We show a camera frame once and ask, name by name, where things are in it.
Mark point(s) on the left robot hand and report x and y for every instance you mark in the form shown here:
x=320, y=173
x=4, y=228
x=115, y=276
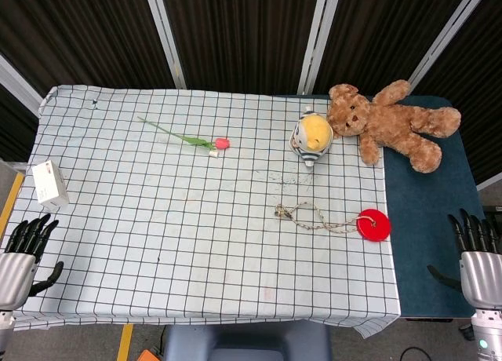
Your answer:
x=15, y=265

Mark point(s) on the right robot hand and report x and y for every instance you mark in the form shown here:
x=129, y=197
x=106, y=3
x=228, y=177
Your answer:
x=476, y=267

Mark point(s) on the red disc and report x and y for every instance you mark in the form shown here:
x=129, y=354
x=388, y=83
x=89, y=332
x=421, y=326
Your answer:
x=374, y=224

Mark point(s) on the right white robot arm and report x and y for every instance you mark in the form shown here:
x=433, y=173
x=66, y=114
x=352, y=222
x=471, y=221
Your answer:
x=486, y=333

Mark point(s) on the dark teal table mat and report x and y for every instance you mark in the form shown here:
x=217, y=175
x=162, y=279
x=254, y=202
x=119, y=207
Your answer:
x=427, y=227

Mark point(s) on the small white box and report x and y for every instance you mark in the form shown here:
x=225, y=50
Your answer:
x=49, y=184

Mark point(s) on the orange object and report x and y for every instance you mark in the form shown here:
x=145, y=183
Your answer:
x=147, y=355

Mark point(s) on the brown teddy bear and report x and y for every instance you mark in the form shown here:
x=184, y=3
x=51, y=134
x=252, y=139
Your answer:
x=386, y=123

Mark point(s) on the white checkered tablecloth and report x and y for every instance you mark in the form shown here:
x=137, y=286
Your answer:
x=196, y=219

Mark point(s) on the yellow striped plush doll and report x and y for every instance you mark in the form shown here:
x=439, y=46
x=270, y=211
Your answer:
x=311, y=135

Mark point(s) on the pink artificial tulip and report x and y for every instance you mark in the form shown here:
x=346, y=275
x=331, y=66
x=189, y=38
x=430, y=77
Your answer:
x=192, y=139

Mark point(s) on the grey blue chair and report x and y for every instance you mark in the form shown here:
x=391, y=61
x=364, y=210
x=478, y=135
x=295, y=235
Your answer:
x=247, y=343

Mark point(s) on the white folding screen frame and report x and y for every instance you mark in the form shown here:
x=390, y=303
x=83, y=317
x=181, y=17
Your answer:
x=310, y=39

